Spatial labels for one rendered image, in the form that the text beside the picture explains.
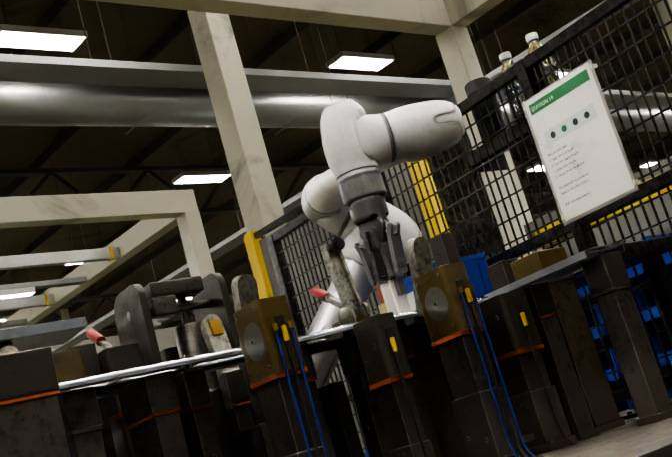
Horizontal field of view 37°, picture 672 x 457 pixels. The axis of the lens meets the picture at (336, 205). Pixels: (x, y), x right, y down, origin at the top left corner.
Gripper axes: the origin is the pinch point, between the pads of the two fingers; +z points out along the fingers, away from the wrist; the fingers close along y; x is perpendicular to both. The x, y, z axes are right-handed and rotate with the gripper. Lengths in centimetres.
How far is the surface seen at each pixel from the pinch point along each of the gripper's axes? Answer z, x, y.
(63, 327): -11, 56, 27
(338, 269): -11.0, 0.1, 15.3
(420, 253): -4.1, 6.0, -18.0
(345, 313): 1.2, 13.4, -1.2
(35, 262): -225, -195, 740
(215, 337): -1.3, 33.2, 12.8
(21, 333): -11, 64, 27
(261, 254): -82, -141, 270
